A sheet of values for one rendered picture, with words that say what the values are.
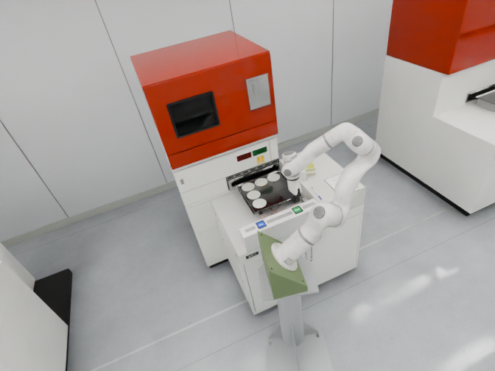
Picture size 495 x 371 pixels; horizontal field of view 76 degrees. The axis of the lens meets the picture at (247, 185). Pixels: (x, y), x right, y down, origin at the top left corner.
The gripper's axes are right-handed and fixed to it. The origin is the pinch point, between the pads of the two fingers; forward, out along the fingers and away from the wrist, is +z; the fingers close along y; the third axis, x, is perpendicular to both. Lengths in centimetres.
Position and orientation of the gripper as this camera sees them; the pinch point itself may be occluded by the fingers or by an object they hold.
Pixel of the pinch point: (297, 198)
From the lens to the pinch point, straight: 203.4
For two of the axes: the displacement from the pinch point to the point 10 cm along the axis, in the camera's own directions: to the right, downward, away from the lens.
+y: 3.3, 3.7, -8.7
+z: 2.2, 8.6, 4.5
